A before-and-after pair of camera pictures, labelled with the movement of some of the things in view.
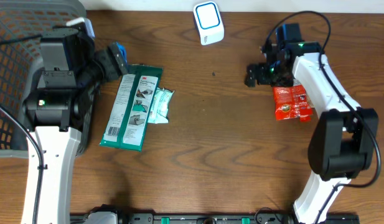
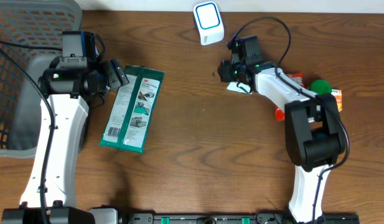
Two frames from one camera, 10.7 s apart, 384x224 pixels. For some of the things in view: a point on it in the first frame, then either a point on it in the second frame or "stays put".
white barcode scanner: (209, 23) stays put
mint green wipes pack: (160, 111) -> (240, 87)
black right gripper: (261, 78) -> (225, 65)
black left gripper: (115, 60) -> (117, 74)
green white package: (127, 122) stays put
